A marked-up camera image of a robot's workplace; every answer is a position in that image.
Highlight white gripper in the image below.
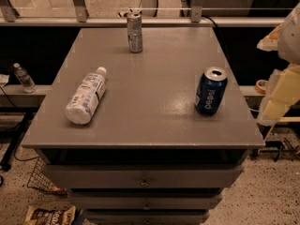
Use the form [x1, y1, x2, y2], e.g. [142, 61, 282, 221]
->
[257, 3, 300, 126]

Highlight blue pepsi can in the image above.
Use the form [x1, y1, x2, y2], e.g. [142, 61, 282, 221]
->
[195, 67, 228, 115]

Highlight silver energy drink can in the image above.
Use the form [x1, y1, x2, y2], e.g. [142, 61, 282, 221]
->
[127, 12, 143, 53]

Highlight white blue plastic bottle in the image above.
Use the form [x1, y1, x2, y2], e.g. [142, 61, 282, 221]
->
[65, 67, 107, 125]

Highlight small clear water bottle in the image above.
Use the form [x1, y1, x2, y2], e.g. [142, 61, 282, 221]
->
[13, 63, 36, 93]

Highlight roll of tape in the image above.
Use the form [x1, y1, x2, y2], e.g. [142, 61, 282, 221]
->
[254, 80, 268, 95]

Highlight yellow metal stand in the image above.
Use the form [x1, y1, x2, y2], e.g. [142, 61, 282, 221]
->
[264, 116, 300, 141]

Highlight grey drawer cabinet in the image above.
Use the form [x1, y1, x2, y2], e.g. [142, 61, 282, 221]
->
[22, 27, 263, 225]

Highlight snack bag on floor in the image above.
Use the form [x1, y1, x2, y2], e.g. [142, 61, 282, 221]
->
[23, 206, 76, 225]

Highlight wire basket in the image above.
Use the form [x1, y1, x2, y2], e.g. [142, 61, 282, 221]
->
[27, 158, 67, 195]

